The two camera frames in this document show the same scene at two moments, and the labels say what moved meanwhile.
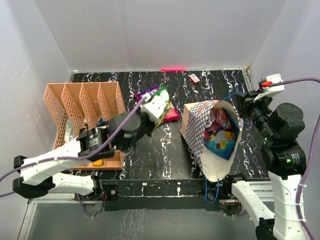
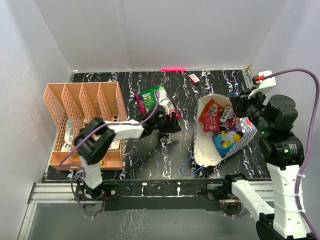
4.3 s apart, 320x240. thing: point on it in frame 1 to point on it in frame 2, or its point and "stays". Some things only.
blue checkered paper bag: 214,167 to 205,152
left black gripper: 149,131 to 173,127
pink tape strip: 173,69 stays
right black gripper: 243,104 stays
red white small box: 194,79 stays
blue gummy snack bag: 221,142 stays
